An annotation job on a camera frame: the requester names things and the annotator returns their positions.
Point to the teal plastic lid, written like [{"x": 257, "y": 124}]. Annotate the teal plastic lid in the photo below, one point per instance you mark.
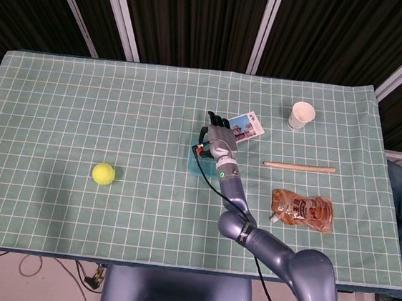
[{"x": 192, "y": 165}]

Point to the wooden stick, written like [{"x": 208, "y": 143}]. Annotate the wooden stick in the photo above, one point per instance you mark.
[{"x": 300, "y": 166}]

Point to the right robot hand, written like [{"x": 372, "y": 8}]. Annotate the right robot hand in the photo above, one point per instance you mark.
[{"x": 223, "y": 142}]

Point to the black pleated curtain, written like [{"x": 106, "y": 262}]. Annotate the black pleated curtain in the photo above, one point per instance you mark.
[{"x": 201, "y": 14}]

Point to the green checked tablecloth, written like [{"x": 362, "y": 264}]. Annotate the green checked tablecloth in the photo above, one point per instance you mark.
[{"x": 118, "y": 113}]

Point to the blue-grey robot torso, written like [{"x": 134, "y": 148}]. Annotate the blue-grey robot torso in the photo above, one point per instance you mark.
[{"x": 172, "y": 291}]

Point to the yellow tennis ball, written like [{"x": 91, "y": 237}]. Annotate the yellow tennis ball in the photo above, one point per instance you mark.
[{"x": 103, "y": 174}]

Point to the photo postcard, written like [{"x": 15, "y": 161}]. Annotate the photo postcard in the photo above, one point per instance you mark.
[{"x": 250, "y": 127}]

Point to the white paper cup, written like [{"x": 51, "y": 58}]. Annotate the white paper cup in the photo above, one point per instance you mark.
[{"x": 300, "y": 114}]

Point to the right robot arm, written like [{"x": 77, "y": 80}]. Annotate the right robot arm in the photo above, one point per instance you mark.
[{"x": 283, "y": 252}]

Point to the brown sauce pouch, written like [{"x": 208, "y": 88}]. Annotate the brown sauce pouch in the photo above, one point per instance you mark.
[{"x": 302, "y": 209}]

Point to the black and yellow plug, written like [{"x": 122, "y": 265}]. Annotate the black and yellow plug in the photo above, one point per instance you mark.
[{"x": 94, "y": 279}]

